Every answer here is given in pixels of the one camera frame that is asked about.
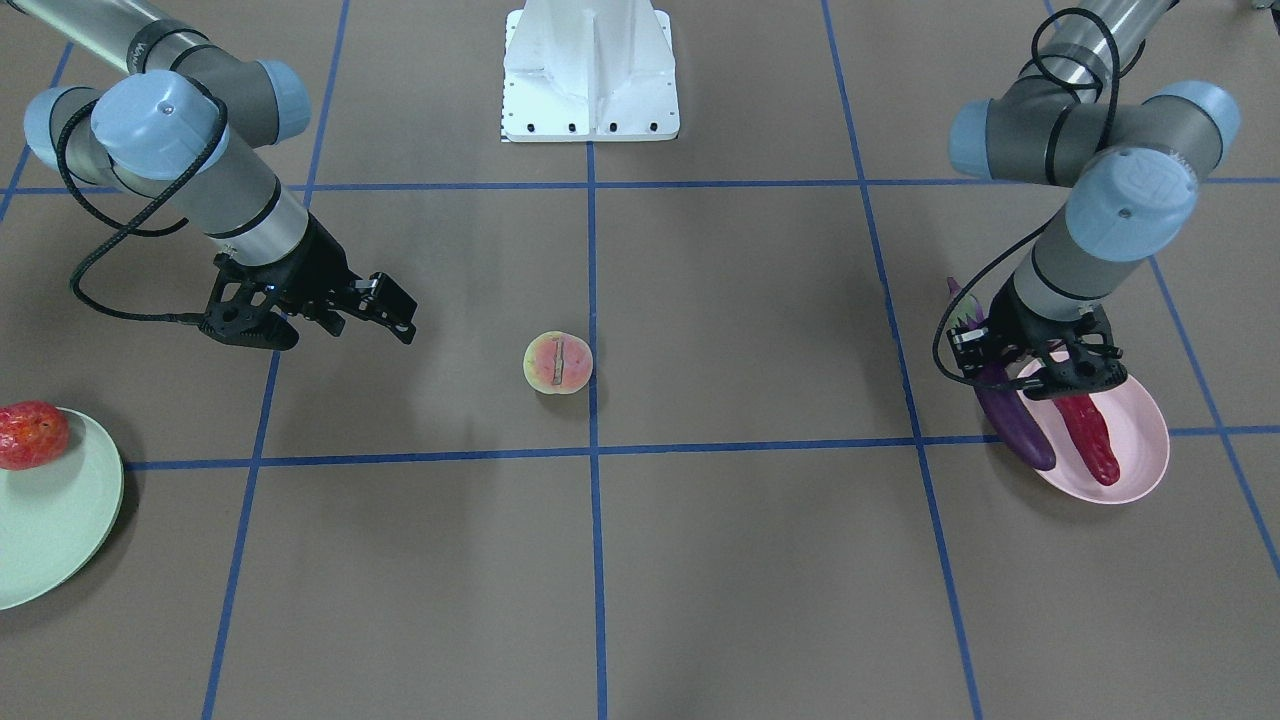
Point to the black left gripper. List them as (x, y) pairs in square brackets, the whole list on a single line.
[(1037, 323)]

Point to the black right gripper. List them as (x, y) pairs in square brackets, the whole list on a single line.
[(318, 268)]

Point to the red chili pepper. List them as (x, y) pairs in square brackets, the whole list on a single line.
[(1088, 430)]

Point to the purple eggplant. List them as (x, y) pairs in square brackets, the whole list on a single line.
[(1003, 407)]

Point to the peach fruit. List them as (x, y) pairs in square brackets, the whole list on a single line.
[(558, 363)]

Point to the red pomegranate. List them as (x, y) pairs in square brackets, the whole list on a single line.
[(33, 433)]

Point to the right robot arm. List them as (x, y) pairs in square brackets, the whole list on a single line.
[(183, 130)]

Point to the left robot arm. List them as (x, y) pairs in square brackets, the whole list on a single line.
[(1133, 175)]

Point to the pink plate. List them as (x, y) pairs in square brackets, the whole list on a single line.
[(1138, 436)]

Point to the light green plate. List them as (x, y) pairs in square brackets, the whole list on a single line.
[(56, 517)]

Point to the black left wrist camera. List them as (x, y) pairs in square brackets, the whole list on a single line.
[(973, 348)]

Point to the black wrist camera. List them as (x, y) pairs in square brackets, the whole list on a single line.
[(973, 348), (243, 307)]

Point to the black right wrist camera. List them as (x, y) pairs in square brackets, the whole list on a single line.
[(243, 307)]

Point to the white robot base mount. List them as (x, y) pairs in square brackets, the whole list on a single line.
[(589, 71)]

